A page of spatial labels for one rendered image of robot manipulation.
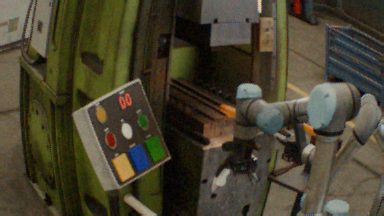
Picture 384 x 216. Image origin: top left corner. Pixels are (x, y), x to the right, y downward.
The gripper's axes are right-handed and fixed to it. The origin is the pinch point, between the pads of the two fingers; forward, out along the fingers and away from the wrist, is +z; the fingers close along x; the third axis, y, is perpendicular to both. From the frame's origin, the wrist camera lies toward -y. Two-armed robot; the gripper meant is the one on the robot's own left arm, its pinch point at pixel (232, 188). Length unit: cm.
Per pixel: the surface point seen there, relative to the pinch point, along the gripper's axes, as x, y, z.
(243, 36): 21, -49, -37
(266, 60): 43, -70, -20
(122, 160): -35.0, -7.8, -9.6
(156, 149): -19.6, -19.7, -7.5
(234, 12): 16, -47, -48
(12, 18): -95, -563, 43
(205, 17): 3, -43, -46
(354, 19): 625, -715, 78
